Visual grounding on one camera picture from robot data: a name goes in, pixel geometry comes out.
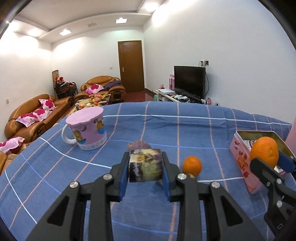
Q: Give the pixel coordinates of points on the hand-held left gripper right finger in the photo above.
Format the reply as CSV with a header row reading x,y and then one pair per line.
x,y
167,183

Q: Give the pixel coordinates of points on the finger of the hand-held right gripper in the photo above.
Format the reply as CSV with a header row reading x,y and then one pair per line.
x,y
266,173
286,163

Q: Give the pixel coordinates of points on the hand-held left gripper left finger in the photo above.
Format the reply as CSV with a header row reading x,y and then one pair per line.
x,y
123,180

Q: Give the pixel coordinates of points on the large scarred orange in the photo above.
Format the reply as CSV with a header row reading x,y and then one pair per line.
x,y
263,149

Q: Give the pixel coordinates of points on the pink tin box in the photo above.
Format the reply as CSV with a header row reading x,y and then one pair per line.
x,y
240,162

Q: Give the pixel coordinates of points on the smooth medium orange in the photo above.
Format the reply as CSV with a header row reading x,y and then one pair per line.
x,y
192,164

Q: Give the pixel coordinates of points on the printed paper lining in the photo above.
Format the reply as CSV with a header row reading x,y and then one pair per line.
x,y
248,143

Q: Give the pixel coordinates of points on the blue checked blanket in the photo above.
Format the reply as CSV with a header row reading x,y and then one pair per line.
x,y
161,125

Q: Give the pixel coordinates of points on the pink cartoon mug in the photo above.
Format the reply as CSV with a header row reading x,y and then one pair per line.
x,y
87,132

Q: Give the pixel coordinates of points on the white television stand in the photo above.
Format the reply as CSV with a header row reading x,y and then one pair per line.
x,y
165,98

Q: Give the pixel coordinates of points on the coffee table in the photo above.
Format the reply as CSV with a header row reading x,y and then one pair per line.
x,y
78,107

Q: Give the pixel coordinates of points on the pile of snacks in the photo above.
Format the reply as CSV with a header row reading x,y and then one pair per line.
x,y
98,98

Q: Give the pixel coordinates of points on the brown leather sofa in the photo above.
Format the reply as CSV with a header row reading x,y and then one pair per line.
x,y
115,92
5,162
62,104

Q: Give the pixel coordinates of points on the white flat box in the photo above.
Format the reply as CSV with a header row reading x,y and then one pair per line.
x,y
166,91

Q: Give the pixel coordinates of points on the small pink bag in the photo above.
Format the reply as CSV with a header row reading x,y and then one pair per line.
x,y
209,100

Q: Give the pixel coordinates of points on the pink floral cushion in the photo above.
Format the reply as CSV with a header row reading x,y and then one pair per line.
x,y
94,88
47,104
41,114
11,143
26,119

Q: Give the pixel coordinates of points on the purple cloth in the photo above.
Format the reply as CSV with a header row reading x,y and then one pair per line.
x,y
113,84

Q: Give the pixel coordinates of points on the pink gift bag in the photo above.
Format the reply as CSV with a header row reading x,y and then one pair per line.
x,y
172,82

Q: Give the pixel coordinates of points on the black television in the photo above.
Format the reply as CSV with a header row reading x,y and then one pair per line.
x,y
189,81

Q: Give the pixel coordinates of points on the brown wooden door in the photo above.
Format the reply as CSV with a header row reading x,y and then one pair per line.
x,y
130,67

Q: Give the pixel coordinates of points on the brown decorated board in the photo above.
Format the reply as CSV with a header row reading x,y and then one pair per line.
x,y
55,75

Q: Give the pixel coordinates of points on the square ceiling light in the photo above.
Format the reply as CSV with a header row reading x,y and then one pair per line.
x,y
121,20
64,32

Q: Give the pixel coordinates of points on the wall socket with charger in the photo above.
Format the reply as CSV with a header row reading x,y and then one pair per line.
x,y
204,63

